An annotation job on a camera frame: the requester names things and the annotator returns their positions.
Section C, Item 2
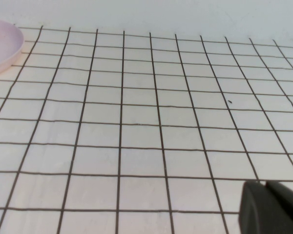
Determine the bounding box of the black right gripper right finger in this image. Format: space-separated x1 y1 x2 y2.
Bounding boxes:
265 180 293 221

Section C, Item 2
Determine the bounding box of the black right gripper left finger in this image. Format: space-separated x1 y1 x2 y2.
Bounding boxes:
238 180 293 234

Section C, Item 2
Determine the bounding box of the pink round plate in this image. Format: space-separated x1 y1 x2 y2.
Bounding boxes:
0 19 24 78

